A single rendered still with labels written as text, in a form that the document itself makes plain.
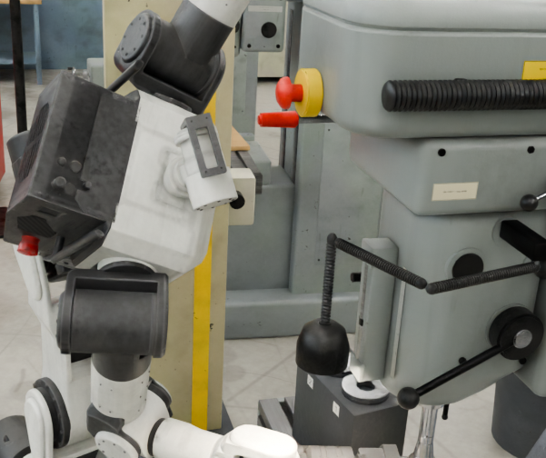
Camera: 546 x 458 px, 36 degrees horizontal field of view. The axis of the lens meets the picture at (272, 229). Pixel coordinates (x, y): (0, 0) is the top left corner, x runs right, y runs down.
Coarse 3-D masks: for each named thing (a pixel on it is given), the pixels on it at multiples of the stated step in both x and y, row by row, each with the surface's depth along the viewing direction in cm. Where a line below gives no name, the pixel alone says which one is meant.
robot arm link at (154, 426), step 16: (160, 400) 141; (144, 416) 138; (160, 416) 141; (128, 432) 135; (144, 432) 137; (160, 432) 138; (176, 432) 137; (192, 432) 137; (208, 432) 138; (144, 448) 138; (160, 448) 137; (176, 448) 136; (192, 448) 135; (208, 448) 134
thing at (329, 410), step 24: (312, 384) 162; (336, 384) 158; (360, 384) 158; (312, 408) 164; (336, 408) 154; (360, 408) 151; (384, 408) 152; (312, 432) 165; (336, 432) 156; (360, 432) 151; (384, 432) 154
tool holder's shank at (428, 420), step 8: (424, 408) 129; (424, 416) 129; (432, 416) 129; (424, 424) 129; (432, 424) 129; (424, 432) 130; (432, 432) 130; (424, 440) 130; (432, 440) 131; (416, 448) 132; (424, 448) 131; (432, 448) 131; (416, 456) 132; (424, 456) 131; (432, 456) 132
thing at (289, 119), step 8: (272, 112) 115; (280, 112) 115; (288, 112) 116; (264, 120) 114; (272, 120) 115; (280, 120) 115; (288, 120) 115; (296, 120) 115; (304, 120) 116; (312, 120) 117; (320, 120) 117; (328, 120) 117
